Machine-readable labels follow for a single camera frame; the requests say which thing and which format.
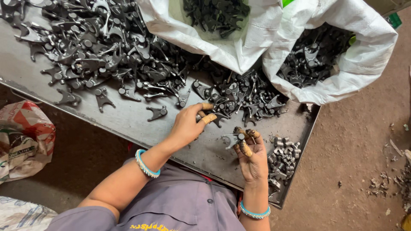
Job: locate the white sack with blue print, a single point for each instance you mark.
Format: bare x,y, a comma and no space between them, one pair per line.
21,213

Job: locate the blue beaded wrist bangle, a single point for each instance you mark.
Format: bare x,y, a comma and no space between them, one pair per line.
145,165
255,213

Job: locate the dark metal fork part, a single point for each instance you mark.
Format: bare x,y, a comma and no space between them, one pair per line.
220,118

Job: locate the grey metal tray table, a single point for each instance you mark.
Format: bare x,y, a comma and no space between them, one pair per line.
128,120

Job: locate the white woven sack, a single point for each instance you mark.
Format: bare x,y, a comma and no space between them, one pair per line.
369,61
218,51

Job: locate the dark metal parts inside sack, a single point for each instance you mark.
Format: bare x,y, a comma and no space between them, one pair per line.
215,14
311,57

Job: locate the yellow object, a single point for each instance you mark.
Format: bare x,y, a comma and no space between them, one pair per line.
406,223

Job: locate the heap of dark metal forks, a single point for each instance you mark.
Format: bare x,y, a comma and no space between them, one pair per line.
106,48

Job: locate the red and white printed bag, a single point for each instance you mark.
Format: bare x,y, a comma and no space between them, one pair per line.
24,138

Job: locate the green plastic crate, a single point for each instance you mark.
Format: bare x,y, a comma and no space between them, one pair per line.
395,20

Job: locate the pale grey metal fork part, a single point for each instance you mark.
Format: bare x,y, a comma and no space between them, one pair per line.
232,139

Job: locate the pile of sorted grey parts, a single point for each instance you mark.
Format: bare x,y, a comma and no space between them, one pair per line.
282,158

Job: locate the person's grey shirt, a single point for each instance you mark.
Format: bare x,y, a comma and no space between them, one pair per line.
179,202

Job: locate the person's right hand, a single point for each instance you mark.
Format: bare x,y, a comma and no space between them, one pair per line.
254,163

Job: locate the scatter of metal scrap bits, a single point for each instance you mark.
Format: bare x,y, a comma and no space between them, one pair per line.
399,184

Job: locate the blue beaded left wrist bangle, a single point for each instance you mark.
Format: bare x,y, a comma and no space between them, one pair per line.
145,165

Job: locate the blue beaded right wrist bangle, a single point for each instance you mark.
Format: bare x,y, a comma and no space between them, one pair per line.
255,213

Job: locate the person's left hand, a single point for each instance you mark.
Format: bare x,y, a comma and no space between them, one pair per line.
186,126

